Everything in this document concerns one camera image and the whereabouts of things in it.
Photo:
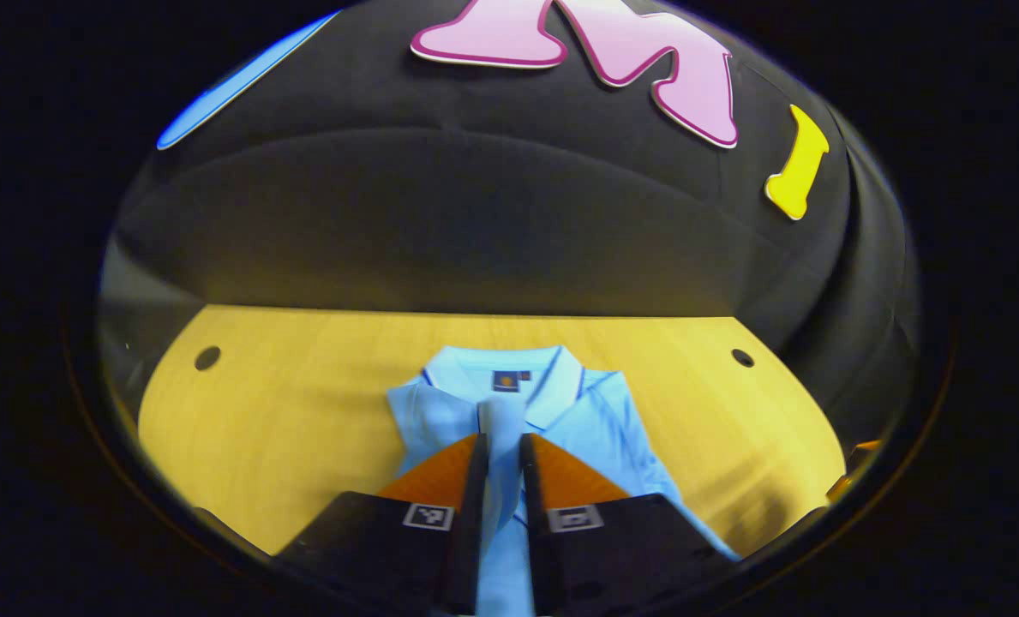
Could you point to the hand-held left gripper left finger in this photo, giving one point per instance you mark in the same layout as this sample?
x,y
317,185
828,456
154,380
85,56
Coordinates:
x,y
473,497

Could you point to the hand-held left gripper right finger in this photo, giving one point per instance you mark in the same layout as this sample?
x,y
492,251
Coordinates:
x,y
533,497

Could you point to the light blue T-shirt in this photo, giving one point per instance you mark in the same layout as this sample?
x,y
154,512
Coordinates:
x,y
595,428

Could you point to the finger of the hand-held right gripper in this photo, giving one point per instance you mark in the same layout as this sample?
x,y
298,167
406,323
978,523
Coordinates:
x,y
852,476

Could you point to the black backdrop cloth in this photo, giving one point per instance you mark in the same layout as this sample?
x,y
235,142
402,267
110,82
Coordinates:
x,y
475,214

